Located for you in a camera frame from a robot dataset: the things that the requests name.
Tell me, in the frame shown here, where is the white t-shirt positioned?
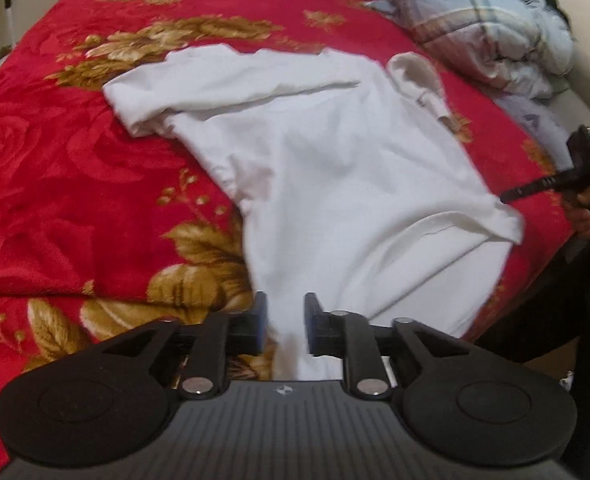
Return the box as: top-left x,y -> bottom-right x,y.
103,44 -> 524,380

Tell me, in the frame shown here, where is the grey folded cloth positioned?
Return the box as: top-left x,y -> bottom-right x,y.
484,88 -> 573,170

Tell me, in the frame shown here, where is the red floral bed blanket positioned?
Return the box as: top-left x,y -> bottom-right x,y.
0,0 -> 576,478

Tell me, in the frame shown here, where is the plaid blue quilt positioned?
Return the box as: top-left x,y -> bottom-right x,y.
371,0 -> 575,100

